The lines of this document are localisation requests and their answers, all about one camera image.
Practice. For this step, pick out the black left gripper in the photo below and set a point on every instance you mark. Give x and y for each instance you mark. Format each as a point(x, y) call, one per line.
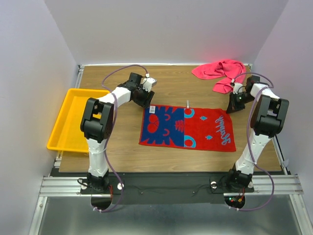
point(145, 103)

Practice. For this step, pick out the white barcode towel label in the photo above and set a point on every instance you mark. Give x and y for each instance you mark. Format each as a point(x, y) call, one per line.
point(152, 109)

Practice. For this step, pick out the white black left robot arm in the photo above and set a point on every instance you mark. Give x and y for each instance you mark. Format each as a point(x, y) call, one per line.
point(99, 118)

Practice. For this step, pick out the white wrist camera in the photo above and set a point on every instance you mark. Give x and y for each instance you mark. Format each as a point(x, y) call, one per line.
point(238, 88)
point(148, 83)

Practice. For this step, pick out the red and blue patterned towel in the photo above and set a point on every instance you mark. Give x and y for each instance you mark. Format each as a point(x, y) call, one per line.
point(188, 128)

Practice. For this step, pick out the aluminium front frame rail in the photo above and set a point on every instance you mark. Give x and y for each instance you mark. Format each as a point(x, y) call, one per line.
point(262, 185)

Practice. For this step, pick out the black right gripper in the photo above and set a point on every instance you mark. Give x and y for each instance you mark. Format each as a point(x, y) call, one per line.
point(232, 106)

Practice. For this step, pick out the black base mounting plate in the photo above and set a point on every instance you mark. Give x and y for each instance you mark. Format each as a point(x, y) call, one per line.
point(121, 196)

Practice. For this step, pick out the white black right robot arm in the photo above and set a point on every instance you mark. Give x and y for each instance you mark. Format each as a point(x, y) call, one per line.
point(266, 119)

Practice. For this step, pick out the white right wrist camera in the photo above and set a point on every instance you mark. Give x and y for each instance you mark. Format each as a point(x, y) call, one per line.
point(238, 88)

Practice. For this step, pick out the pink crumpled towel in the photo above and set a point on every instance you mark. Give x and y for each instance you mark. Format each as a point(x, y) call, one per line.
point(226, 69)

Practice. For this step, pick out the yellow plastic tray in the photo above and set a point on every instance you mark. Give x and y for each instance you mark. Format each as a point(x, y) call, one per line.
point(66, 134)

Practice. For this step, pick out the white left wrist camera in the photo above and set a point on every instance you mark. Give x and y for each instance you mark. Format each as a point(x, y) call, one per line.
point(148, 83)

